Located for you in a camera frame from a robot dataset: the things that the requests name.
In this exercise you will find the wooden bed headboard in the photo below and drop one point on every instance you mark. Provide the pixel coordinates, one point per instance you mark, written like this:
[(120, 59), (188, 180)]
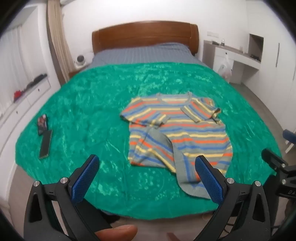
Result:
[(143, 32)]

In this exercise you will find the white round fan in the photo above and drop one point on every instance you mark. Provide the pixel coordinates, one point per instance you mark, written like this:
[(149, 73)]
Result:
[(80, 59)]

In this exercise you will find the white wardrobe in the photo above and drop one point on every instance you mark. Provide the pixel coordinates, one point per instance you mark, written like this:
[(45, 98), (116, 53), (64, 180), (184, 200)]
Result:
[(277, 81)]

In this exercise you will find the striped knit sweater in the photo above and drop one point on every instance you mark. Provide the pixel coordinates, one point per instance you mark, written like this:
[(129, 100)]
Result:
[(196, 134)]

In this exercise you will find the white sheer curtain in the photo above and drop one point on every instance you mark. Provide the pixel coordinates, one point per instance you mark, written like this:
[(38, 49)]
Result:
[(11, 58)]

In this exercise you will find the blue chair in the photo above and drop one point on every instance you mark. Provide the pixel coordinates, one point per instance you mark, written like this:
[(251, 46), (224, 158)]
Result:
[(290, 136)]

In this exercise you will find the person's left hand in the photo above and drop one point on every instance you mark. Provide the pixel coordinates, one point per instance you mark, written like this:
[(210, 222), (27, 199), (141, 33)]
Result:
[(118, 233)]

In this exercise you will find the white plastic bag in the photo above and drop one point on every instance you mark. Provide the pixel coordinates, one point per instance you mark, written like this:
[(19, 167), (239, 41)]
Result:
[(224, 69)]

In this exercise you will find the beige curtain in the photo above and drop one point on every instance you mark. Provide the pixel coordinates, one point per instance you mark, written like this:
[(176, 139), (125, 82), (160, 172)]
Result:
[(57, 34)]

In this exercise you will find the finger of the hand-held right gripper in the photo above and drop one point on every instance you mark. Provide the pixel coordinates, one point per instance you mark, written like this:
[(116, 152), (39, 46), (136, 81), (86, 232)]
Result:
[(274, 160)]

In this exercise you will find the dark clothes pile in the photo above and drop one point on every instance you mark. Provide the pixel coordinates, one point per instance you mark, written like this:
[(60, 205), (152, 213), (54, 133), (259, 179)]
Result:
[(37, 80)]

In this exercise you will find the smartphone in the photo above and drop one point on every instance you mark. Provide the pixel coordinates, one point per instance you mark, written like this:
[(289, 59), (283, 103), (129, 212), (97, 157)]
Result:
[(42, 124)]

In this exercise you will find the red cloth item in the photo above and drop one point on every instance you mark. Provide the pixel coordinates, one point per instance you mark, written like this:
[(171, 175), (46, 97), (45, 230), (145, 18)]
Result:
[(17, 93)]

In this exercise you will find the white low drawer cabinet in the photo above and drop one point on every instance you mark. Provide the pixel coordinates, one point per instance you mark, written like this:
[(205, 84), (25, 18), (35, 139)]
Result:
[(34, 92)]

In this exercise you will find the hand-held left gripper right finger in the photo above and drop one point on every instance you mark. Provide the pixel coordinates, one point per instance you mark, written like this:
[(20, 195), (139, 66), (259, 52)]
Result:
[(209, 179)]

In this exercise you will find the white built-in desk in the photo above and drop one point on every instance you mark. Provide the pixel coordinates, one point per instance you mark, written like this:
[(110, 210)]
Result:
[(233, 53)]

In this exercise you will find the grey striped bed sheet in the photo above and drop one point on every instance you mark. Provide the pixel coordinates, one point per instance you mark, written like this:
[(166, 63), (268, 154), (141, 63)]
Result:
[(143, 54)]

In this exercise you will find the green patterned blanket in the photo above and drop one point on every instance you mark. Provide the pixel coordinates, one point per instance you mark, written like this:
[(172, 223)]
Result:
[(92, 104)]

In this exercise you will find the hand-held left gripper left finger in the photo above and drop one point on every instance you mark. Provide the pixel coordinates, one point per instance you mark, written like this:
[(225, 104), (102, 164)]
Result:
[(84, 178)]

